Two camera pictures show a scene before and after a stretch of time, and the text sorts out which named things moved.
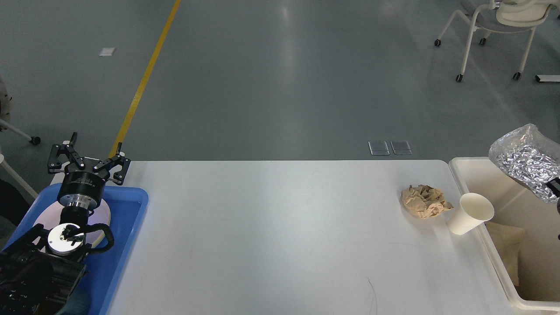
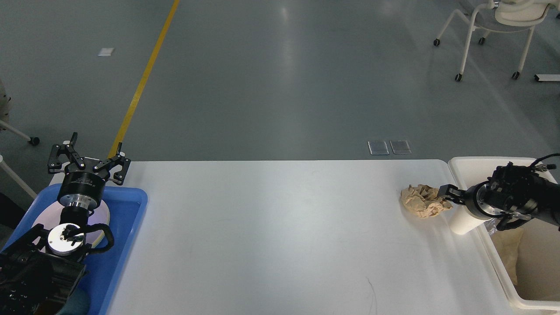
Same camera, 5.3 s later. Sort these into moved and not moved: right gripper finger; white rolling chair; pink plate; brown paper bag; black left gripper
Moved: right gripper finger
Not moved: black left gripper; white rolling chair; brown paper bag; pink plate
